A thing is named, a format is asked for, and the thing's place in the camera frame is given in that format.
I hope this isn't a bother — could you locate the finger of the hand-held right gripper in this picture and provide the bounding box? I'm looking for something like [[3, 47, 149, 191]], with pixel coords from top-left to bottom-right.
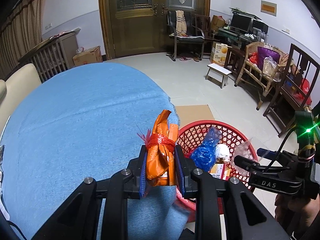
[[233, 155, 261, 175], [257, 148, 298, 163]]

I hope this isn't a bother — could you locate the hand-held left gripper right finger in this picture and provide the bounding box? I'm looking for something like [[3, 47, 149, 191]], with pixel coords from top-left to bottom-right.
[[174, 145, 292, 240]]

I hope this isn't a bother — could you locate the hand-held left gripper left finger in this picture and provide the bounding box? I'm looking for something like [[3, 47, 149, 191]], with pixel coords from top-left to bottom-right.
[[32, 145, 148, 240]]

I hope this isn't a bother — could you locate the orange snack packet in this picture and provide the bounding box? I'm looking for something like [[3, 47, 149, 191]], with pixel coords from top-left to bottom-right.
[[146, 109, 179, 187]]

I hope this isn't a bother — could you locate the white paper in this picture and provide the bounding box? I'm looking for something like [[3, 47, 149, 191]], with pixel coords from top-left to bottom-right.
[[215, 144, 231, 162]]

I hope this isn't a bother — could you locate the red printed paper carton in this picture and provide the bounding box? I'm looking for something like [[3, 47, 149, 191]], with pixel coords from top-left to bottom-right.
[[209, 163, 233, 182]]

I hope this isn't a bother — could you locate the blue plastic wrapper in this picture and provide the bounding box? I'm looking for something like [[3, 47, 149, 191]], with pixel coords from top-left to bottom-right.
[[190, 126, 222, 172]]

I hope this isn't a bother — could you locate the red plastic basket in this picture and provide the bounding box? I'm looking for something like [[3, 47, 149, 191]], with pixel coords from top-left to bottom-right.
[[175, 120, 258, 214]]

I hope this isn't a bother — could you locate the person's right hand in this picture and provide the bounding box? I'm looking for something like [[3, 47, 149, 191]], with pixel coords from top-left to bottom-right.
[[274, 193, 320, 221]]

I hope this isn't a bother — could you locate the flat cardboard sheet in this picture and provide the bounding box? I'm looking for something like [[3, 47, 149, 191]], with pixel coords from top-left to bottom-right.
[[174, 104, 216, 131]]

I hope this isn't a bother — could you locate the red bag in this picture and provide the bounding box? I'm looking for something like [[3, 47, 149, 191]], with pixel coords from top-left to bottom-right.
[[298, 77, 313, 106]]

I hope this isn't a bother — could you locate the wicker chair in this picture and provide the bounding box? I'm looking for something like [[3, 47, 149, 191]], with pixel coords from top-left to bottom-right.
[[236, 41, 288, 110]]

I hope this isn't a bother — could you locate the large clear plastic bag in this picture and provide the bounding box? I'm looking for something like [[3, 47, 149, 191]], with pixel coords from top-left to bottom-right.
[[262, 56, 278, 79]]

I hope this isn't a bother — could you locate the blue tablecloth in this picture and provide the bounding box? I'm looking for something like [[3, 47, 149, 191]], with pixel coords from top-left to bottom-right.
[[0, 62, 192, 240]]

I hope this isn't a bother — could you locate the dark wooden chair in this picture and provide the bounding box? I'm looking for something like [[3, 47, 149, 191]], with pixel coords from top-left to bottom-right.
[[262, 43, 320, 138]]

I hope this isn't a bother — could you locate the small white stool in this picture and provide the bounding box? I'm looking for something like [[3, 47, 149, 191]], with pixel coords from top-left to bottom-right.
[[206, 63, 232, 89]]

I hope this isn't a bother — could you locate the purple cushion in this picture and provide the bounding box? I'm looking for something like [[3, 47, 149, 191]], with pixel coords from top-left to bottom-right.
[[257, 46, 281, 67]]

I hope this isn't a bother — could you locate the yellow printed carton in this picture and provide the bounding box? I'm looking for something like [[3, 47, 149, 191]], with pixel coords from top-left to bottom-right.
[[209, 42, 229, 64]]

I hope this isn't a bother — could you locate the black computer monitor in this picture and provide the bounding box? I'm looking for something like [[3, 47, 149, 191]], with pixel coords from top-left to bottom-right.
[[230, 13, 253, 33]]

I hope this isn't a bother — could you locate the black armchair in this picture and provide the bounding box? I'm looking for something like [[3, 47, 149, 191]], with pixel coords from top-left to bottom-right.
[[166, 10, 206, 61]]

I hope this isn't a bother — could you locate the small brown cardboard box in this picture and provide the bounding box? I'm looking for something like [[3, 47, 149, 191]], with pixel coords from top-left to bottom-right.
[[211, 15, 226, 32]]

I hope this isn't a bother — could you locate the slatted wooden crib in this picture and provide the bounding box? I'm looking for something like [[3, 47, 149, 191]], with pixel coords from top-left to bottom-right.
[[18, 27, 82, 83]]

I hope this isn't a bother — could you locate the wooden double door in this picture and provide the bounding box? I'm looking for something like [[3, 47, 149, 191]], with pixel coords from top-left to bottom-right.
[[97, 0, 212, 59]]

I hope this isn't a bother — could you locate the striped scarf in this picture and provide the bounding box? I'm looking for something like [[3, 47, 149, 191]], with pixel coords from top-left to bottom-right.
[[175, 10, 187, 37]]

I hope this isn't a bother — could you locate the cream sofa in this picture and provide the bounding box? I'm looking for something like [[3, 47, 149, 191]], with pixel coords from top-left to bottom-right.
[[0, 63, 42, 135]]

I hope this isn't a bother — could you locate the beige curtain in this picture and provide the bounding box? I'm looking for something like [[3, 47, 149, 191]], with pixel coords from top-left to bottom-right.
[[0, 0, 49, 73]]

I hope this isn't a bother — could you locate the orange wall plaque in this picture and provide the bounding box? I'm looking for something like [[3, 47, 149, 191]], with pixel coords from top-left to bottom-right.
[[260, 0, 278, 17]]

